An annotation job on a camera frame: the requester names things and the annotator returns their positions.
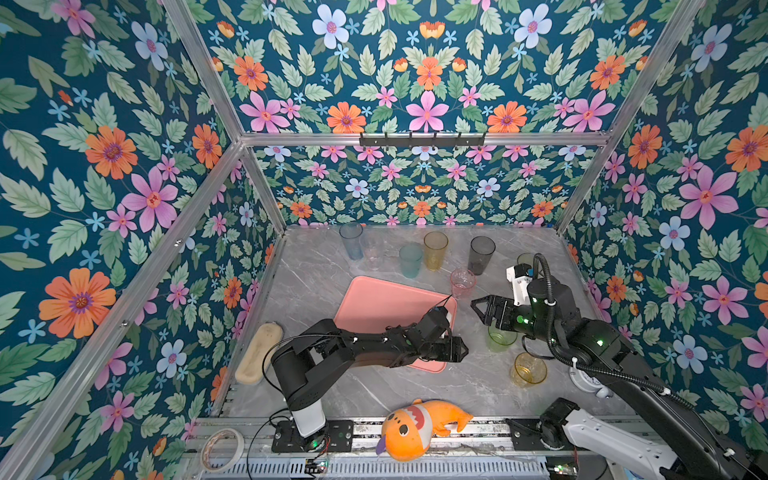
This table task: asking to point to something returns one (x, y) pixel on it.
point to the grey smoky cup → (481, 249)
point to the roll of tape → (236, 457)
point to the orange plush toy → (408, 430)
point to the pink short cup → (462, 283)
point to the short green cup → (499, 340)
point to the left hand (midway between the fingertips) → (465, 351)
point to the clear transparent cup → (374, 246)
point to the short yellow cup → (528, 370)
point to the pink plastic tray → (369, 304)
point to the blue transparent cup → (351, 234)
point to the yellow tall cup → (435, 243)
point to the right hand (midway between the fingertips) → (487, 300)
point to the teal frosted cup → (410, 257)
